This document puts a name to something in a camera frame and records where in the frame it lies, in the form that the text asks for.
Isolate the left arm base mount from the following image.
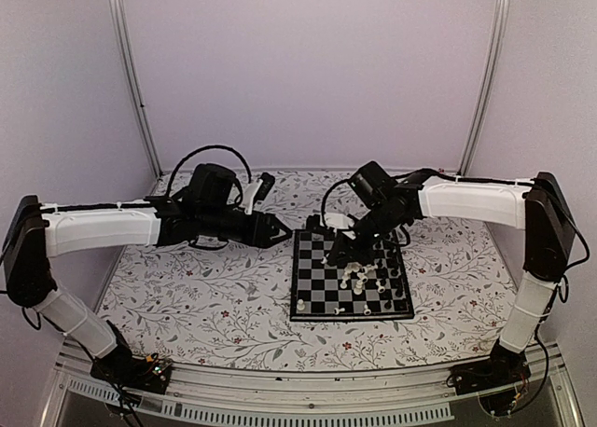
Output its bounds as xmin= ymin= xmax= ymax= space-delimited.
xmin=90 ymin=351 xmax=173 ymax=394

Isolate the floral patterned table mat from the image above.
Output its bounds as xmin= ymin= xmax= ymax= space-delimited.
xmin=83 ymin=168 xmax=528 ymax=371

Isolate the front aluminium rail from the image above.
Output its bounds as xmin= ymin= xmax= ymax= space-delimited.
xmin=40 ymin=341 xmax=586 ymax=426

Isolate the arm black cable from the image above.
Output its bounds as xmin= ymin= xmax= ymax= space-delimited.
xmin=167 ymin=145 xmax=253 ymax=200
xmin=531 ymin=212 xmax=590 ymax=400

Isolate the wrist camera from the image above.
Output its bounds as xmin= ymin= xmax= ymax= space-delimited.
xmin=305 ymin=159 xmax=397 ymax=235
xmin=188 ymin=162 xmax=276 ymax=216

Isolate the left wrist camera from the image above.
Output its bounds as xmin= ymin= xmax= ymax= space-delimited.
xmin=188 ymin=162 xmax=276 ymax=216

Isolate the right aluminium frame post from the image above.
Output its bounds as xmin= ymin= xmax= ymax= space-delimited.
xmin=458 ymin=0 xmax=510 ymax=175

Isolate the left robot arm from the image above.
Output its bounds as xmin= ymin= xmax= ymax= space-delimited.
xmin=1 ymin=195 xmax=292 ymax=384

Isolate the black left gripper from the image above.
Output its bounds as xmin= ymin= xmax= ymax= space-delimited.
xmin=200 ymin=206 xmax=294 ymax=249

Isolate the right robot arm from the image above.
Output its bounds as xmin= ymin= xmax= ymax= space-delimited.
xmin=323 ymin=162 xmax=590 ymax=386

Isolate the aluminium frame post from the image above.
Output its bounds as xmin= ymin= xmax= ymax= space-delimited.
xmin=458 ymin=0 xmax=510 ymax=175
xmin=108 ymin=0 xmax=163 ymax=178

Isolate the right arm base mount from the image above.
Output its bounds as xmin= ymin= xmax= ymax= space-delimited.
xmin=445 ymin=358 xmax=531 ymax=418

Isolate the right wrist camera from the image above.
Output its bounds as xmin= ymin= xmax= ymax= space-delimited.
xmin=305 ymin=159 xmax=397 ymax=235

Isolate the black and white chess board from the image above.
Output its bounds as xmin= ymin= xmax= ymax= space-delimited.
xmin=289 ymin=229 xmax=414 ymax=323

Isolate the left aluminium frame post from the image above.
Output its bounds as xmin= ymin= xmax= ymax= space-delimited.
xmin=108 ymin=0 xmax=163 ymax=178

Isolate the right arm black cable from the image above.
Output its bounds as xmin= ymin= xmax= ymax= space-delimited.
xmin=531 ymin=212 xmax=590 ymax=400

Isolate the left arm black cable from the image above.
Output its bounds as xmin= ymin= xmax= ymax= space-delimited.
xmin=167 ymin=145 xmax=253 ymax=200

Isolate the aluminium rail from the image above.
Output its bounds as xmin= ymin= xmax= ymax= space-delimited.
xmin=40 ymin=341 xmax=586 ymax=426
xmin=158 ymin=165 xmax=463 ymax=174

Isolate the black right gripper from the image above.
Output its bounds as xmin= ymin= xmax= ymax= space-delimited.
xmin=327 ymin=201 xmax=404 ymax=267

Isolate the back aluminium rail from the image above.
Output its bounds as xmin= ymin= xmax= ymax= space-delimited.
xmin=158 ymin=165 xmax=463 ymax=174

